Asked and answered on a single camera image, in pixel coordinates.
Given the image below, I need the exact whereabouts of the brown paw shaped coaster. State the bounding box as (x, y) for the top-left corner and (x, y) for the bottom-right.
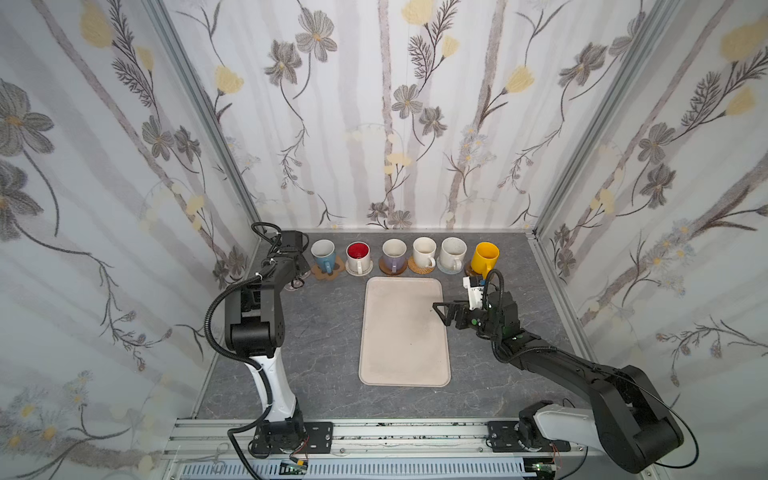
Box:
(310, 256), (346, 281)

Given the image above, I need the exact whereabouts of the white mug blue handle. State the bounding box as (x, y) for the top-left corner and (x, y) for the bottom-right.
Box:
(311, 239), (336, 276)

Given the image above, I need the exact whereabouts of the grey blue woven coaster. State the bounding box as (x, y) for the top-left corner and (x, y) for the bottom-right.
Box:
(436, 260), (464, 275)

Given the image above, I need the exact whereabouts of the beige serving tray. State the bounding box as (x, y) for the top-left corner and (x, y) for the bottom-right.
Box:
(358, 277), (451, 388)

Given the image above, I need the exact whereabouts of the glossy amber round coaster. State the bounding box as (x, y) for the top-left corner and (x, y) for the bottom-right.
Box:
(464, 263), (482, 277)

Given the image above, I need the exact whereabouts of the woven rattan round coaster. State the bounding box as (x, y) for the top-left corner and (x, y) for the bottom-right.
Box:
(407, 257), (435, 275)

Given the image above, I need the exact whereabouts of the colourful woven round coaster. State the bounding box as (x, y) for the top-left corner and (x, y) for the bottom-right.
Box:
(345, 259), (373, 277)

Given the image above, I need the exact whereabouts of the yellow mug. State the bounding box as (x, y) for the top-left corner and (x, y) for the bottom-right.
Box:
(470, 242), (500, 278)

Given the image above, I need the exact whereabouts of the speckled white mug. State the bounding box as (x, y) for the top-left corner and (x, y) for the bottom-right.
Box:
(438, 237), (467, 266)

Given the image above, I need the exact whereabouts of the plain white mug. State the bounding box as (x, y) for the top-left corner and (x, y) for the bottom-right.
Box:
(413, 237), (437, 270)

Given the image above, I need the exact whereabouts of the white mug red inside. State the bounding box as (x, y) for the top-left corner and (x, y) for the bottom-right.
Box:
(346, 241), (372, 262)

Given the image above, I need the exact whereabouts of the dark wooden round coaster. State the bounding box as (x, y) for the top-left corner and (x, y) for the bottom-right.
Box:
(378, 259), (408, 276)

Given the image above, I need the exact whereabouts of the white mug purple handle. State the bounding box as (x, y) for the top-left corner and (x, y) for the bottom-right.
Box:
(381, 238), (407, 270)

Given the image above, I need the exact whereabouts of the pink flower shaped coaster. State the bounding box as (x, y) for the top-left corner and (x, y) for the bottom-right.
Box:
(284, 278), (305, 291)

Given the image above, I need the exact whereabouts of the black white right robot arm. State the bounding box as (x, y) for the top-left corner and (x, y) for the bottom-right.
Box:
(432, 292), (684, 474)

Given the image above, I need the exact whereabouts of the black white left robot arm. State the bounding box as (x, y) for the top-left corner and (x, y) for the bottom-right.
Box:
(225, 222), (310, 458)

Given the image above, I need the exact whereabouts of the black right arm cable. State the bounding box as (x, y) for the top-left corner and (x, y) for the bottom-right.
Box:
(482, 268), (702, 480)

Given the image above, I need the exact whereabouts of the white slotted cable duct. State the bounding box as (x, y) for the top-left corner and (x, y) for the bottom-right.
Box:
(179, 458), (538, 480)

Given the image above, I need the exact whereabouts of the aluminium mounting rail frame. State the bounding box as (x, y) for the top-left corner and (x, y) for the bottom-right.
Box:
(152, 418), (630, 479)

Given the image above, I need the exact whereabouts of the black corrugated cable conduit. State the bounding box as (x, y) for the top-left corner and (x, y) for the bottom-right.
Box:
(203, 272), (277, 480)

